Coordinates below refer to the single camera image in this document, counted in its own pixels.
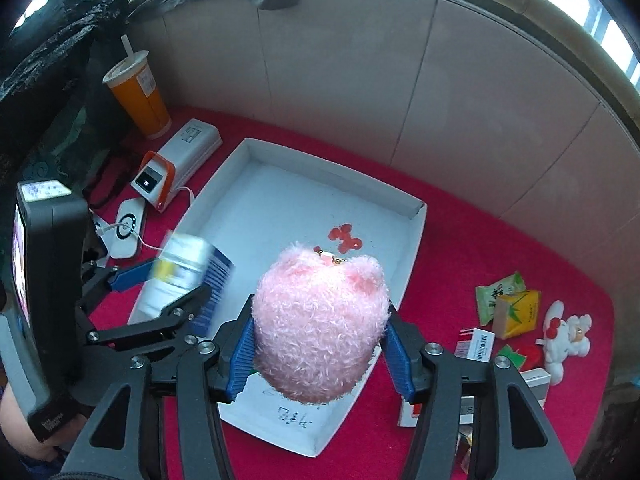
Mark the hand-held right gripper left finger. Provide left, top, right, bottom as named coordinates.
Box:
left=60, top=292, right=258, bottom=480

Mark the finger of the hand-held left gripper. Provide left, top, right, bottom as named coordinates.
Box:
left=80, top=258, right=162, bottom=311
left=75, top=284, right=215, bottom=352

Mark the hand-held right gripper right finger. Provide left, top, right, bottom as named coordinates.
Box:
left=382, top=306, right=576, bottom=480

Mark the white and blue medicine box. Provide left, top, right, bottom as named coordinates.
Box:
left=127, top=231, right=236, bottom=337

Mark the pink plush toy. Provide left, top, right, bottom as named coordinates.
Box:
left=251, top=241, right=391, bottom=405

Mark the white cardboard tray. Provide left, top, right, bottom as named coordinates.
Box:
left=127, top=137, right=428, bottom=458

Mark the person's left forearm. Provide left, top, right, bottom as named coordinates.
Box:
left=0, top=380, right=68, bottom=463

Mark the white oval charger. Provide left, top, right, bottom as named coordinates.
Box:
left=102, top=196, right=147, bottom=260

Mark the white barcode box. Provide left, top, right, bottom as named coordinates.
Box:
left=456, top=327, right=497, bottom=362

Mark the green snack packet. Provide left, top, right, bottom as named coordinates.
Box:
left=475, top=271, right=527, bottom=327

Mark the white and orange device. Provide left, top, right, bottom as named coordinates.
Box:
left=131, top=119, right=223, bottom=212

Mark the red and green packet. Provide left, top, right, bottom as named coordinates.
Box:
left=495, top=344, right=546, bottom=373

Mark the yellow carton box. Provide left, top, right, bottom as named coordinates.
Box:
left=492, top=290, right=542, bottom=341

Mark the dark patterned bag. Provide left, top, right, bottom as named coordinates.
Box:
left=0, top=40, right=132, bottom=211

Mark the small red bow ornament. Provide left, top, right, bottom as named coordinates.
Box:
left=328, top=223, right=365, bottom=254

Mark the small white box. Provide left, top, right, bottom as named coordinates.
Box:
left=520, top=367, right=553, bottom=409

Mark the red felt table cover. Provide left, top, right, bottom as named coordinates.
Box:
left=82, top=105, right=616, bottom=480

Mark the white plush toy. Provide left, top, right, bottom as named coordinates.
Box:
left=542, top=300, right=592, bottom=387

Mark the orange drink cup with straw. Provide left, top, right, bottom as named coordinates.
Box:
left=102, top=35, right=172, bottom=141

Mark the black plastic bag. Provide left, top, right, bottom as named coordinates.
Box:
left=0, top=0, right=134, bottom=108

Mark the white cable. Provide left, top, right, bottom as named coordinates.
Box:
left=97, top=187, right=194, bottom=252

